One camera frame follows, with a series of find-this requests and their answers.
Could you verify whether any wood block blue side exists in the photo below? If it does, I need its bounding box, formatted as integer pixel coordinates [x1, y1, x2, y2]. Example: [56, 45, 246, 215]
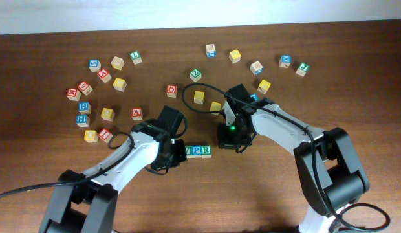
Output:
[205, 44, 216, 58]

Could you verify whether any red A block upper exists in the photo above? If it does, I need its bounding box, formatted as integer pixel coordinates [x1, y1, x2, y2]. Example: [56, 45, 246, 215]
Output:
[97, 69, 111, 83]

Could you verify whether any green Z block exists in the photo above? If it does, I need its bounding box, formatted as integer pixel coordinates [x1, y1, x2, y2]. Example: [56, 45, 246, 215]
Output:
[190, 69, 202, 82]

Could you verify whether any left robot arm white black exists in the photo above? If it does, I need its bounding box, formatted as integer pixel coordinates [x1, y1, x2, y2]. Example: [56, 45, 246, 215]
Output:
[39, 106, 187, 232]

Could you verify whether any green R block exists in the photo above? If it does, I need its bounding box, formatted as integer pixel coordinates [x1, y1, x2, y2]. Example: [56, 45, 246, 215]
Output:
[201, 146, 212, 158]

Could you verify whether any red a block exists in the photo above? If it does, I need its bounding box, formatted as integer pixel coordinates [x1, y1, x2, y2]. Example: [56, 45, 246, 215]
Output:
[97, 69, 111, 83]
[131, 107, 143, 120]

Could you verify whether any yellow block near A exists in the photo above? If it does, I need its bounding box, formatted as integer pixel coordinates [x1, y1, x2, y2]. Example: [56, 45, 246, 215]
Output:
[113, 78, 127, 92]

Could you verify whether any plain wood yellow block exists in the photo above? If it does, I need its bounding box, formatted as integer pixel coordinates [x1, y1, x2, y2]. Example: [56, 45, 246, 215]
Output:
[111, 56, 125, 71]

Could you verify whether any blue block top left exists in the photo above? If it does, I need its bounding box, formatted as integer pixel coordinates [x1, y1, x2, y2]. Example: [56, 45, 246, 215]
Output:
[88, 59, 102, 72]

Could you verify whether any red 6 block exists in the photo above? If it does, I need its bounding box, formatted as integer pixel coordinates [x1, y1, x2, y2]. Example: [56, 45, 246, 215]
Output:
[78, 81, 92, 95]

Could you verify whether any blue block right centre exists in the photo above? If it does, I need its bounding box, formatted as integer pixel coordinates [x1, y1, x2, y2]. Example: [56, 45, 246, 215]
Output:
[250, 94, 258, 100]

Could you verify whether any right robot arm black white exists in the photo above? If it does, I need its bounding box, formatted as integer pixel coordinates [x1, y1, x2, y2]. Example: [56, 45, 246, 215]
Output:
[218, 84, 370, 232]

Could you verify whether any blue H block upper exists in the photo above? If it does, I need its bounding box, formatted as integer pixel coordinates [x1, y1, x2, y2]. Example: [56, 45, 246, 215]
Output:
[78, 102, 91, 115]

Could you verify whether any wood block orange picture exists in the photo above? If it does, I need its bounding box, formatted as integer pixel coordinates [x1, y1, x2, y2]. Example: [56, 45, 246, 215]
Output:
[250, 61, 263, 75]

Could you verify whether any yellow block bottom left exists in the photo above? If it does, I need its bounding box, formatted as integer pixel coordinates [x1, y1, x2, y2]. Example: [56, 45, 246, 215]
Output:
[84, 130, 98, 143]

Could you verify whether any blue H block lower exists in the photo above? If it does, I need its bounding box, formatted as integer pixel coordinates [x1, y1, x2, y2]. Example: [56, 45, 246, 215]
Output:
[76, 115, 90, 127]

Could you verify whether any red O block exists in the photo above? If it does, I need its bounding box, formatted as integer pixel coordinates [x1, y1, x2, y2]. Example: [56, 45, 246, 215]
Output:
[166, 85, 177, 98]

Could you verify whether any blue P block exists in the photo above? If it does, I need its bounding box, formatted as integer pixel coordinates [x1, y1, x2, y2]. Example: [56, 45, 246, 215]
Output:
[191, 146, 202, 158]

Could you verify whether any red M block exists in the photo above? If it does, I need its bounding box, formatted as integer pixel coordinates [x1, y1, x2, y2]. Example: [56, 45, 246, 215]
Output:
[66, 88, 81, 101]

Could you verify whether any yellow block top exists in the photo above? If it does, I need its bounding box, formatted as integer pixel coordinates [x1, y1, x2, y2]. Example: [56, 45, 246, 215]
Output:
[229, 49, 241, 63]

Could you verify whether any green L block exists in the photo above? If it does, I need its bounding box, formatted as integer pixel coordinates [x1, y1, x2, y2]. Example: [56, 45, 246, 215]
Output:
[130, 50, 142, 65]

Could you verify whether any yellow block left middle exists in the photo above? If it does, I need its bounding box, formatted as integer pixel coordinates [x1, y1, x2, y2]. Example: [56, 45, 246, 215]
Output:
[100, 108, 115, 121]

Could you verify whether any red I block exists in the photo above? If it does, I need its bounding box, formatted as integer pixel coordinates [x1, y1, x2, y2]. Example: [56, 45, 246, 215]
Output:
[98, 128, 113, 143]

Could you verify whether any blue h block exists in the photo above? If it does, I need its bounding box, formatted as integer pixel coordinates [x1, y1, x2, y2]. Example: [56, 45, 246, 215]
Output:
[78, 102, 91, 115]
[76, 115, 90, 127]

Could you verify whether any green V block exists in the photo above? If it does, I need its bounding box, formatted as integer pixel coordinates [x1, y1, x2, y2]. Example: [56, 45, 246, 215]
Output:
[185, 146, 192, 158]

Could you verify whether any red A block lower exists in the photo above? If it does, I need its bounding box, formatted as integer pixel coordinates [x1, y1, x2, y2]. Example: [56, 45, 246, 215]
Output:
[131, 107, 143, 120]

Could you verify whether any yellow block centre right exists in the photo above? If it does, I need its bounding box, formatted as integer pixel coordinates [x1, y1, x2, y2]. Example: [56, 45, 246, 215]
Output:
[210, 101, 222, 115]

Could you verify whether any green J block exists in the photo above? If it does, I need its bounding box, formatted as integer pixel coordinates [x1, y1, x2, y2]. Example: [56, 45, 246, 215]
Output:
[296, 63, 310, 77]

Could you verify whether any blue X block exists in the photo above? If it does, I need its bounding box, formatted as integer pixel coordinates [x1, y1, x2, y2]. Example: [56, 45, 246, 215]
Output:
[279, 54, 292, 68]

